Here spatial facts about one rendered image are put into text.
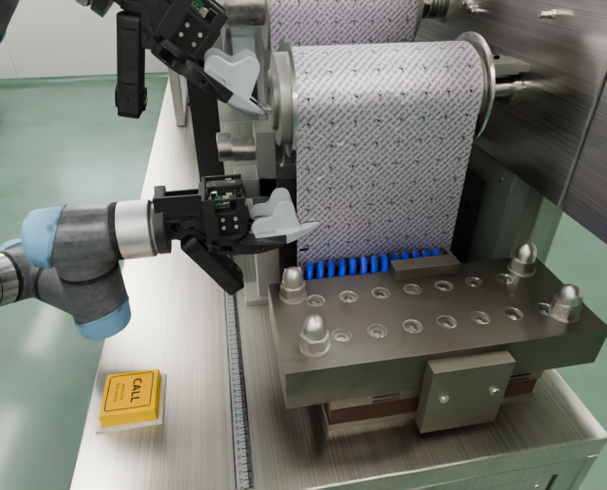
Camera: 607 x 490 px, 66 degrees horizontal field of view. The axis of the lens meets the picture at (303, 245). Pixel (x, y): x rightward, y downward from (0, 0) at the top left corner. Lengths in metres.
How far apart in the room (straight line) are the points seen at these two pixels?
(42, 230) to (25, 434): 1.40
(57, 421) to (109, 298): 1.32
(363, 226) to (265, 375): 0.26
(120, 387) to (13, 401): 1.42
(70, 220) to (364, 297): 0.38
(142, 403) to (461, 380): 0.40
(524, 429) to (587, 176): 0.32
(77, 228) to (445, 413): 0.49
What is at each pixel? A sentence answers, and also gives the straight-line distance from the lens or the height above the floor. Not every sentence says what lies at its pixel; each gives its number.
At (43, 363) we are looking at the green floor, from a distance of 2.19.
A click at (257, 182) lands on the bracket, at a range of 0.68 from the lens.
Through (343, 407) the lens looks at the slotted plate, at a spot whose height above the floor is 0.94.
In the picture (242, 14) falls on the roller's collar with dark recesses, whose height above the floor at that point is 1.32.
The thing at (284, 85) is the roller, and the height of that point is 1.28.
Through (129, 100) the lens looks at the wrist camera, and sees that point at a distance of 0.59.
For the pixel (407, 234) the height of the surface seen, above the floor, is 1.06.
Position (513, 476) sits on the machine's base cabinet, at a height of 0.84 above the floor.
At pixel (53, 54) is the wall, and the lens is 6.47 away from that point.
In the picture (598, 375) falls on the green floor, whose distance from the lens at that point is 2.21.
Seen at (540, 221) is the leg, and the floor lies 0.97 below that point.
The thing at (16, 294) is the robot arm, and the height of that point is 1.02.
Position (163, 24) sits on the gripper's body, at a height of 1.35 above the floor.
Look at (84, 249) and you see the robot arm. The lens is 0.62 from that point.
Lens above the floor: 1.43
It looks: 33 degrees down
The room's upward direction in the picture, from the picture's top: straight up
